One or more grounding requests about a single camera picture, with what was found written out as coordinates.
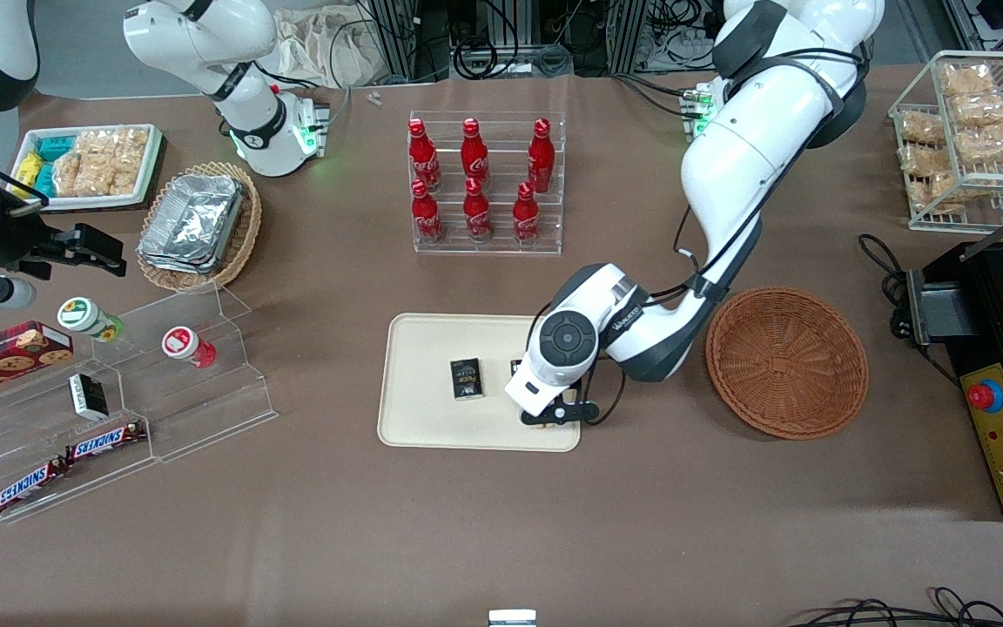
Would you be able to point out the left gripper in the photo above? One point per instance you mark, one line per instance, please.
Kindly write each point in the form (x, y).
(514, 366)

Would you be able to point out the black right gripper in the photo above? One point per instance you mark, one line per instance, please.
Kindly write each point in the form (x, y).
(16, 238)

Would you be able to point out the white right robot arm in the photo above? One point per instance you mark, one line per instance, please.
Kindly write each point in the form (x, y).
(240, 78)

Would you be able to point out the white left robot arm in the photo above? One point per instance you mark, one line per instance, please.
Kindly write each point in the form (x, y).
(754, 148)

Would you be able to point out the white rectangular snack tray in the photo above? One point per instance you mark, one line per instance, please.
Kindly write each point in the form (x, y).
(153, 148)

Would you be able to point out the beige plastic tray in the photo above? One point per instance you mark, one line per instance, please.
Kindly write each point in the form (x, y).
(423, 383)

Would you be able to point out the light oval wicker basket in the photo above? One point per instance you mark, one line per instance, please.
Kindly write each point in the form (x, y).
(245, 226)

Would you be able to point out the brown wicker basket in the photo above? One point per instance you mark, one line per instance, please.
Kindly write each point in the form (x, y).
(784, 366)

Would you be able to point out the green lid drink bottle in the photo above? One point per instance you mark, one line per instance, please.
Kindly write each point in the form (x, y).
(84, 317)

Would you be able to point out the clear rice cracker pack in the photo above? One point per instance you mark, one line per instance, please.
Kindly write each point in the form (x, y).
(114, 144)
(129, 178)
(79, 174)

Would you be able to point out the teal snack packet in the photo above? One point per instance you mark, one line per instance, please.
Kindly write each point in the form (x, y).
(44, 180)
(56, 148)

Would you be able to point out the small black snack box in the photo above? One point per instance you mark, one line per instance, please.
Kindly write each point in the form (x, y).
(467, 380)

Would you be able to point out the yellow snack packet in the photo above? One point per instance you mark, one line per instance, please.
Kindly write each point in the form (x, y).
(27, 170)

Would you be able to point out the aluminium foil container stack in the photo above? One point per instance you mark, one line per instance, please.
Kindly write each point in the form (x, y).
(192, 222)

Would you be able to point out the red lid drink bottle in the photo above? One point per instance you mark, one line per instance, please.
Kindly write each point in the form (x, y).
(184, 344)

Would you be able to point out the red cookie box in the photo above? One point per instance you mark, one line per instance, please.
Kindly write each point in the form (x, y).
(5, 357)

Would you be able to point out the black and white small box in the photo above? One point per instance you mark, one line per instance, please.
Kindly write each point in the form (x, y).
(88, 396)

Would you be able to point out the snickers chocolate bar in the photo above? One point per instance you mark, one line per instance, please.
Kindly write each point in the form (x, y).
(105, 441)
(30, 486)

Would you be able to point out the clear acrylic step shelf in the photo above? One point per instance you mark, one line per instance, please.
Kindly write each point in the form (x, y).
(223, 392)

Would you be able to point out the red cola bottle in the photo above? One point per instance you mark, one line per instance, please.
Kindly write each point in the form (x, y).
(477, 213)
(541, 158)
(424, 157)
(426, 216)
(474, 155)
(526, 218)

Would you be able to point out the clear acrylic bottle rack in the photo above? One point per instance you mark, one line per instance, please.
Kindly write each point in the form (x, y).
(501, 218)

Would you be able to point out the white device at table edge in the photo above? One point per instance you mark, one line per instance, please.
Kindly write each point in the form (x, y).
(512, 618)

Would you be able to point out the beige cloth bag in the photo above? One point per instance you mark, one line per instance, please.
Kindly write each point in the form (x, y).
(327, 48)

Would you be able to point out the small white plastic piece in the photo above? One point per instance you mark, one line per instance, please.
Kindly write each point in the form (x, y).
(373, 97)

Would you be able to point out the white power strip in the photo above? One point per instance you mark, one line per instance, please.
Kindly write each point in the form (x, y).
(680, 39)

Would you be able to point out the bagged fried snack pack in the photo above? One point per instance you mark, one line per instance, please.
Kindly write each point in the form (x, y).
(921, 161)
(965, 78)
(921, 128)
(989, 142)
(982, 109)
(944, 190)

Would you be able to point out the black countertop appliance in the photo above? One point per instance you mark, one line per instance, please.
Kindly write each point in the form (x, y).
(989, 296)

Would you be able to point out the aluminium frame post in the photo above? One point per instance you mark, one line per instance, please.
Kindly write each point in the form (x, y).
(628, 35)
(397, 35)

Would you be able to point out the grey metal bracket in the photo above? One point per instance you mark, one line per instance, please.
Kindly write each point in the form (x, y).
(945, 309)

